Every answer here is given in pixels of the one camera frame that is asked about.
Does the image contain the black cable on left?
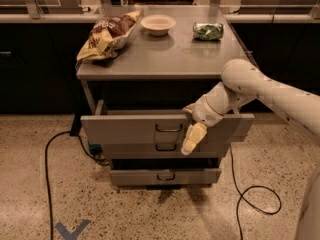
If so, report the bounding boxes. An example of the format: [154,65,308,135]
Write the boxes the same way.
[44,130,110,240]

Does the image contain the black cable on right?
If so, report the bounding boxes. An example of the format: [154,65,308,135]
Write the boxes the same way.
[228,144,283,240]

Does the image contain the grey metal drawer cabinet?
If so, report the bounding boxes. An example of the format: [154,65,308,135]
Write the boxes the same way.
[77,6,245,175]

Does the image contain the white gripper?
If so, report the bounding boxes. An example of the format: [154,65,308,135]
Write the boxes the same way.
[181,95,224,156]

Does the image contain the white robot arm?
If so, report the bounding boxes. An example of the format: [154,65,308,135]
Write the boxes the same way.
[181,59,320,240]

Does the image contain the white paper bowl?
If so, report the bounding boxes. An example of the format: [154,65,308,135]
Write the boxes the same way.
[141,14,176,36]

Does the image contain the yellow brown chip bag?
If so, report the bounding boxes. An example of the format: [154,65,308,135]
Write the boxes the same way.
[77,10,141,60]

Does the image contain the grey top drawer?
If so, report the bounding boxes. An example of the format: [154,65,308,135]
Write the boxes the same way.
[81,110,254,145]

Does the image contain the dark counter cabinets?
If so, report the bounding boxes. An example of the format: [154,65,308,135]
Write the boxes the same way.
[0,20,320,115]

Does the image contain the grey bottom drawer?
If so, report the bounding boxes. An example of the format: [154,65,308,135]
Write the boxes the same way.
[110,168,221,186]

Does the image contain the green snack bag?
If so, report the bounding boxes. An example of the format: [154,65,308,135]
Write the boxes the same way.
[193,22,224,41]

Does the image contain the blue power box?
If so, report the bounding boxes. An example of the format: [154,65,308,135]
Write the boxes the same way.
[89,144,102,154]

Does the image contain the grey middle drawer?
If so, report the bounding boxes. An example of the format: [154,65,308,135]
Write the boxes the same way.
[102,143,229,159]

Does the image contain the black cable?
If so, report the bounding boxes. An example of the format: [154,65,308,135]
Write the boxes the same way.
[44,130,110,240]
[228,144,283,240]

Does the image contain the grey drawer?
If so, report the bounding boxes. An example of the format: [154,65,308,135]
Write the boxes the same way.
[81,110,254,145]
[110,168,221,186]
[102,143,229,159]

